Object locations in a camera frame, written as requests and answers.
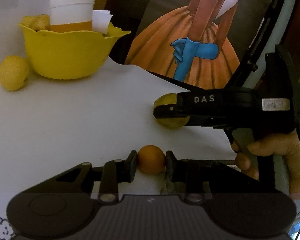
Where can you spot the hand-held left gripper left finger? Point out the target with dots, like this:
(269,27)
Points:
(133,166)

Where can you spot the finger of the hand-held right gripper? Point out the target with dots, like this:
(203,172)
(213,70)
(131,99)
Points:
(170,112)

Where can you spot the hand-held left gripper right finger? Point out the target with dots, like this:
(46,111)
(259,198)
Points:
(170,166)

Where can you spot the green tangerine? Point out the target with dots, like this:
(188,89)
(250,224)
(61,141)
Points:
(166,99)

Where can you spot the small orange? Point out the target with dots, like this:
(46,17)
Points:
(151,160)

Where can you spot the person's right hand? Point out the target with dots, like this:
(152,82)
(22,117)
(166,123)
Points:
(270,146)

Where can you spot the white printed table cover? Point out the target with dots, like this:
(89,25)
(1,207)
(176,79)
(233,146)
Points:
(77,117)

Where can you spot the white folded tissue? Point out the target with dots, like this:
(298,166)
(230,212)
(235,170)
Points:
(101,20)

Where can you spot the yellow plastic bowl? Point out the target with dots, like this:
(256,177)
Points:
(65,55)

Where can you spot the white and orange cup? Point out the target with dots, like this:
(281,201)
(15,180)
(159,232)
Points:
(71,11)

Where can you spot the yellow lemon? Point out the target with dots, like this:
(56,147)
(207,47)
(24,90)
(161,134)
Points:
(13,73)

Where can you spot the yellow pear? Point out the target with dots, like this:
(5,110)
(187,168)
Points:
(41,22)

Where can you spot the wall poster of dancing figure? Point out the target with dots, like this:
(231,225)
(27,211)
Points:
(165,42)

